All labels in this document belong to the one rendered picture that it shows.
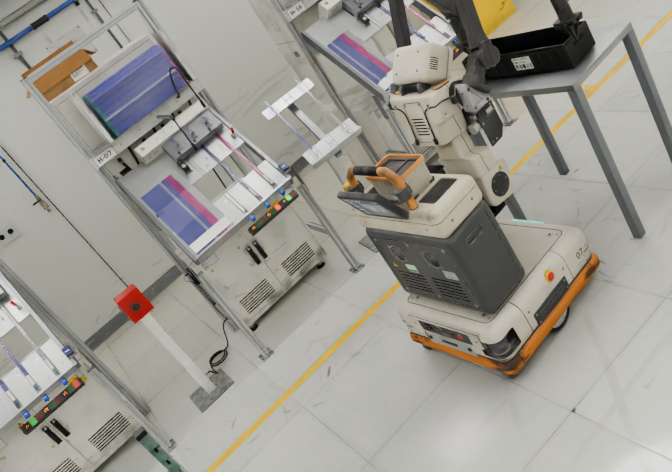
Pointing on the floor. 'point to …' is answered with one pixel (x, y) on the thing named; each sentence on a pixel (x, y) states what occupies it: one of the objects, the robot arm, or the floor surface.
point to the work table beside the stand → (537, 83)
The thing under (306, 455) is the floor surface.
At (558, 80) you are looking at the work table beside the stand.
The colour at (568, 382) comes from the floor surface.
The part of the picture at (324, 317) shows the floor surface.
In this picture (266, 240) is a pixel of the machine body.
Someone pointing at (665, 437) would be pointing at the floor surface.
